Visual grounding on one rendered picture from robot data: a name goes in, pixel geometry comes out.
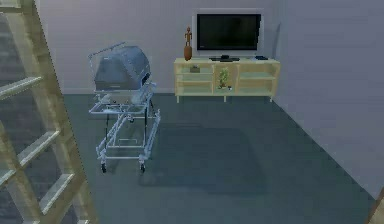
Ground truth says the small green house plant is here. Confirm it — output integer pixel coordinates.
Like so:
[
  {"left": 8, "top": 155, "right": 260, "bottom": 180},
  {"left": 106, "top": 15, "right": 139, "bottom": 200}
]
[{"left": 218, "top": 67, "right": 233, "bottom": 91}]

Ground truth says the brown wooden figure statue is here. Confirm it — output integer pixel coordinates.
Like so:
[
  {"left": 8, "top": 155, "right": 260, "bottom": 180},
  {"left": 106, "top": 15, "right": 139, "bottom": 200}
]
[{"left": 183, "top": 26, "right": 193, "bottom": 62}]

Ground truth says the pale wooden television shelf unit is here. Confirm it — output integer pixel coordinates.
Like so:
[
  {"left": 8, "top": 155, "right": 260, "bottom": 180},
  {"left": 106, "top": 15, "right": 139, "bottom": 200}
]
[{"left": 173, "top": 56, "right": 282, "bottom": 104}]

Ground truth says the grey hooded white wheeled cart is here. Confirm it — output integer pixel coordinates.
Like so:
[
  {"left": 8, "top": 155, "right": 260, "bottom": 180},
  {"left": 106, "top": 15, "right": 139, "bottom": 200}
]
[{"left": 87, "top": 41, "right": 162, "bottom": 174}]

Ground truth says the black flat television set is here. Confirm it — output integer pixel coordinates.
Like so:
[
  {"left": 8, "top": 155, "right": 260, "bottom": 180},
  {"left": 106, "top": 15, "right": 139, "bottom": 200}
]
[{"left": 192, "top": 8, "right": 265, "bottom": 63}]

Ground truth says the pale wooden ladder shelf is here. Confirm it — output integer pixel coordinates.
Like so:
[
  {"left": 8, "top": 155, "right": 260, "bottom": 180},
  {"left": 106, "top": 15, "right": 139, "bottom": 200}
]
[{"left": 0, "top": 0, "right": 100, "bottom": 224}]

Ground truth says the light wooden furniture corner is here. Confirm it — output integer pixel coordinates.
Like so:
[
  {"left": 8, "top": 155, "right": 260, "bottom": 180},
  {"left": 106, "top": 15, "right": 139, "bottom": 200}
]
[{"left": 365, "top": 188, "right": 384, "bottom": 224}]

